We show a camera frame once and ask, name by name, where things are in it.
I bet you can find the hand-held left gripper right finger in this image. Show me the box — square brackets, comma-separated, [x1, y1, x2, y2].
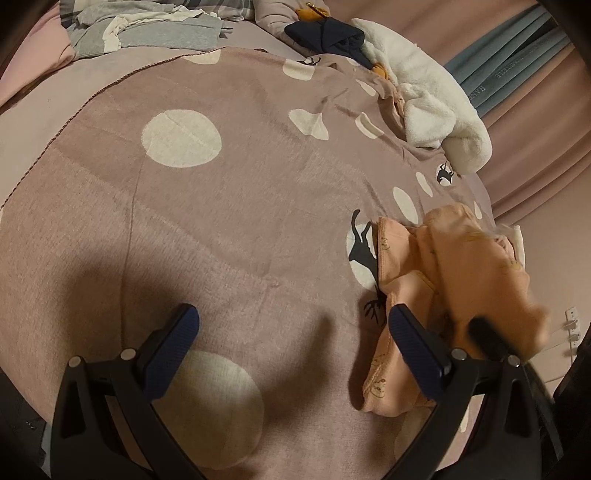
[389, 304, 565, 480]

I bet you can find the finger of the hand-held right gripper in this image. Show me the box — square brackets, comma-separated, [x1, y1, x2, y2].
[466, 318, 511, 361]

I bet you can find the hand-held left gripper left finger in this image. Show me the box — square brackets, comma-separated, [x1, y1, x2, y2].
[50, 303, 208, 480]

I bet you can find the pink printed small garment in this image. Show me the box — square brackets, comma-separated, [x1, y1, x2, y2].
[358, 204, 552, 414]

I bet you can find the pink and white cloth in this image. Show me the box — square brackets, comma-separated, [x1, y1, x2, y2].
[492, 224, 527, 271]

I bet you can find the mauve blanket with white dots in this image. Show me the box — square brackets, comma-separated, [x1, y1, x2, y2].
[0, 45, 497, 480]

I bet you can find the pink curtain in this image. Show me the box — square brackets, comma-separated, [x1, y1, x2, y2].
[323, 0, 591, 227]

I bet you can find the white fleece garment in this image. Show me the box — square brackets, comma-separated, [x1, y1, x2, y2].
[351, 17, 492, 175]

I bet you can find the grey-blue curtain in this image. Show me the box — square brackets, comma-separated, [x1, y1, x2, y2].
[443, 7, 573, 118]

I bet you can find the grey garment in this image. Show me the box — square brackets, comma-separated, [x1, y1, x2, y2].
[69, 4, 236, 52]

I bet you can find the navy garment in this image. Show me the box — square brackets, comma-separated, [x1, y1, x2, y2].
[284, 17, 374, 68]

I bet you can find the pink pillow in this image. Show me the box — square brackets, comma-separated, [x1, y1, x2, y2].
[0, 0, 77, 109]

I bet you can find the plaid grey pillow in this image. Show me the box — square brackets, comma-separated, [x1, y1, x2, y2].
[60, 0, 259, 24]

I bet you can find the white cable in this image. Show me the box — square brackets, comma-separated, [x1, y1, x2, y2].
[545, 320, 573, 356]

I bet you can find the white wall socket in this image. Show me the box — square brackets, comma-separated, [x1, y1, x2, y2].
[564, 305, 583, 344]

